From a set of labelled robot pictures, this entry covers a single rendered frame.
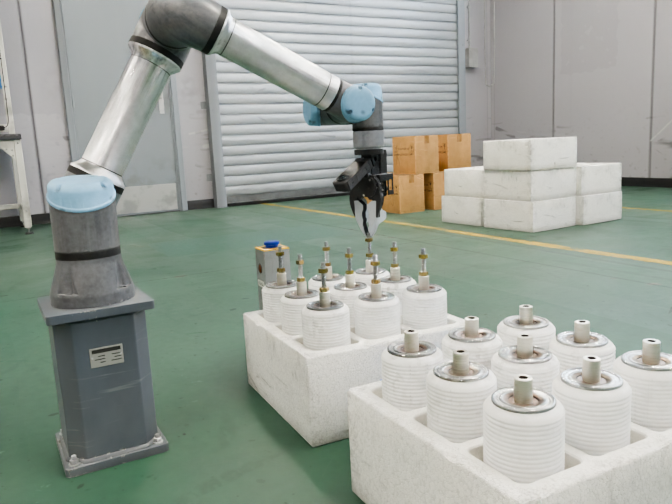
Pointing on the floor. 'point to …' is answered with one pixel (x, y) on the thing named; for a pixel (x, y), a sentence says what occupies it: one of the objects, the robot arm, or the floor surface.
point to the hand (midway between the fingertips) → (367, 231)
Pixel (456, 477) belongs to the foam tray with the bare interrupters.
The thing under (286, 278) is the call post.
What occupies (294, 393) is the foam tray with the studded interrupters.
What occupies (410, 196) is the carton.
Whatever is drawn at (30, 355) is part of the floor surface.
